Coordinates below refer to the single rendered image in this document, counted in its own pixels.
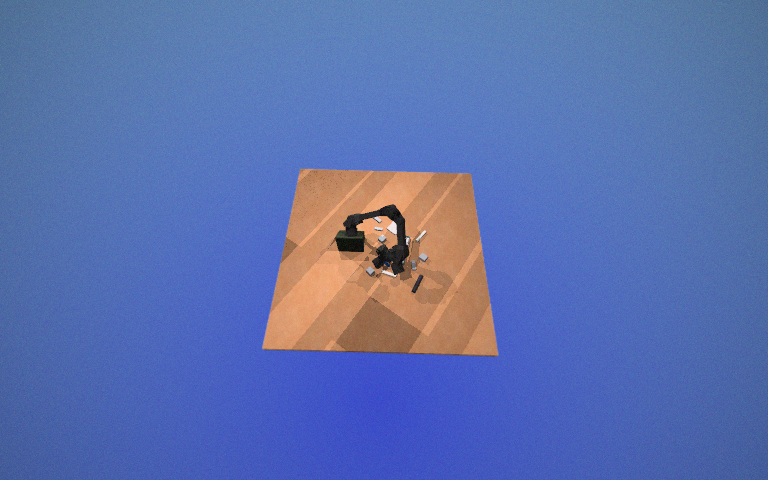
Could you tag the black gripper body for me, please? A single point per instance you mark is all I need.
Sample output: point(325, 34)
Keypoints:
point(379, 261)

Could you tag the black cylinder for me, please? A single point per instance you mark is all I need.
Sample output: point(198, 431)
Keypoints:
point(417, 283)

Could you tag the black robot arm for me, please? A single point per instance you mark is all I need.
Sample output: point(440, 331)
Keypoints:
point(402, 250)

